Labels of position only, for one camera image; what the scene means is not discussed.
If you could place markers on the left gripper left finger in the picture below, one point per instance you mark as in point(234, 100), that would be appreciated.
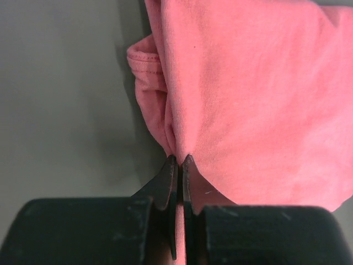
point(139, 229)

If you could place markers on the pink t shirt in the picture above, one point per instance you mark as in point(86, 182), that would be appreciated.
point(259, 93)

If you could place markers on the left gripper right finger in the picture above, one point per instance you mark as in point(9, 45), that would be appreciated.
point(218, 231)

